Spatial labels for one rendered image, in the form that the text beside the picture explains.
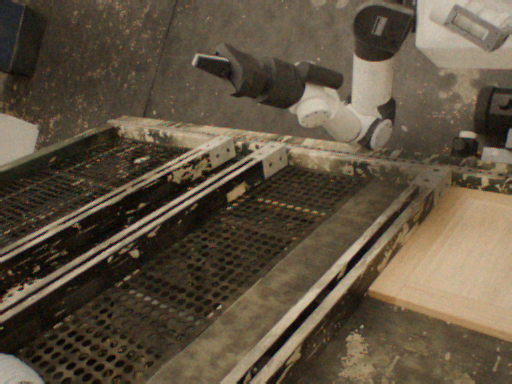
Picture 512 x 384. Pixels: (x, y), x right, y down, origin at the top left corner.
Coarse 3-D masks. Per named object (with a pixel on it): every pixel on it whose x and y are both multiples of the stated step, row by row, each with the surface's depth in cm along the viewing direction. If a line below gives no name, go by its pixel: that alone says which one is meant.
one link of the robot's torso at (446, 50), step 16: (416, 0) 92; (432, 0) 88; (496, 0) 82; (416, 16) 93; (416, 32) 97; (432, 32) 90; (448, 32) 88; (432, 48) 91; (448, 48) 89; (464, 48) 87; (448, 64) 93; (464, 64) 91; (480, 64) 89; (496, 64) 87
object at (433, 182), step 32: (416, 192) 118; (384, 224) 105; (352, 256) 95; (384, 256) 98; (320, 288) 88; (352, 288) 88; (288, 320) 81; (320, 320) 80; (256, 352) 76; (288, 352) 75; (320, 352) 82
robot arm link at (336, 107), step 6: (324, 90) 102; (330, 90) 102; (330, 96) 103; (336, 96) 102; (330, 102) 103; (336, 102) 102; (330, 108) 102; (336, 108) 101; (342, 108) 103; (336, 114) 102; (330, 120) 102; (336, 120) 103
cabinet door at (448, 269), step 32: (448, 192) 124; (480, 192) 122; (448, 224) 111; (480, 224) 109; (416, 256) 101; (448, 256) 100; (480, 256) 99; (384, 288) 93; (416, 288) 92; (448, 288) 91; (480, 288) 90; (448, 320) 85; (480, 320) 82
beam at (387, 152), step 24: (120, 120) 217; (144, 120) 212; (192, 144) 185; (240, 144) 169; (312, 144) 159; (336, 144) 156; (336, 168) 148; (360, 168) 142; (384, 168) 137; (408, 168) 133; (480, 168) 127; (504, 168) 125; (504, 192) 119
